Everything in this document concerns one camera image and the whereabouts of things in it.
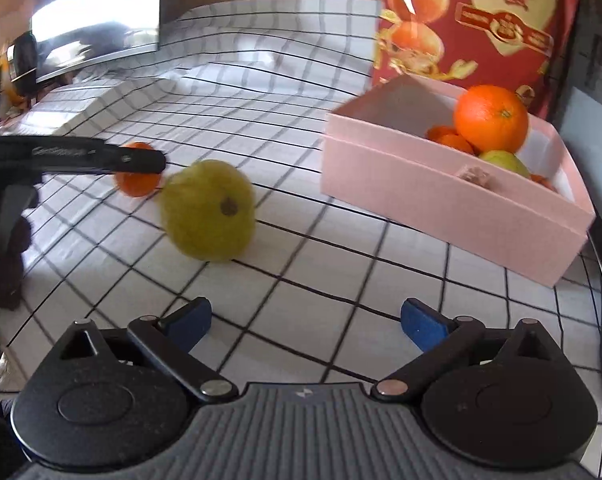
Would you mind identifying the white black grid tablecloth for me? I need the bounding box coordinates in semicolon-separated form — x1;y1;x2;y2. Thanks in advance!
0;0;602;479

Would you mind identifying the yellow-green pear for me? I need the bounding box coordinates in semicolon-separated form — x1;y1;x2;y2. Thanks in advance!
479;150;530;179
159;159;255;261

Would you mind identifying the large orange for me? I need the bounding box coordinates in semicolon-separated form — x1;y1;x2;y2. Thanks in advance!
453;84;529;154

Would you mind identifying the pink cardboard box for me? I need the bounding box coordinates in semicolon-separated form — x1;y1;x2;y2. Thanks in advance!
321;75;595;287

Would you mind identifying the black gloved left hand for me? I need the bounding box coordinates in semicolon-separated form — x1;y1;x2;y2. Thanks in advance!
0;194;40;312

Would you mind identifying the small mandarin beside pear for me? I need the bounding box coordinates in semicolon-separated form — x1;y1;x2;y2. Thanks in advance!
426;125;456;142

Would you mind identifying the red quail egg snack bag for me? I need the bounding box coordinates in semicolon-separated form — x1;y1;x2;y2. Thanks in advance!
371;0;578;117

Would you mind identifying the small mandarin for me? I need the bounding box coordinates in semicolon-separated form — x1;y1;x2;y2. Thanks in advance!
426;125;456;142
114;142;163;197

